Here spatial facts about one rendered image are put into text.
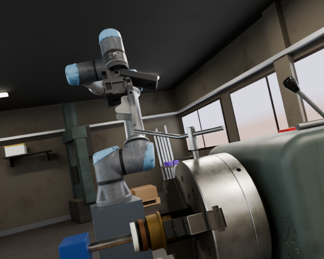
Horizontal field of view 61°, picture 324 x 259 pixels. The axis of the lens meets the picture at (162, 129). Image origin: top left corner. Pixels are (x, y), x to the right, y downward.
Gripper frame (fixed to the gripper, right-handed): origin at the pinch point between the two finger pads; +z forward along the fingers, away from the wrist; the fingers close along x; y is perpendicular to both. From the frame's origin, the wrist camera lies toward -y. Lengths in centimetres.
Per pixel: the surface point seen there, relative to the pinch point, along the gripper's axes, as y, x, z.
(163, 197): -2.9, -5.9, 21.4
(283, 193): -23.9, 14.4, 31.3
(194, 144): -12.8, 4.3, 12.3
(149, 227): 2.8, -0.8, 29.0
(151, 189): -78, -619, -155
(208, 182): -10.9, 10.0, 24.4
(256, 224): -18.0, 9.8, 35.2
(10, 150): 241, -565, -309
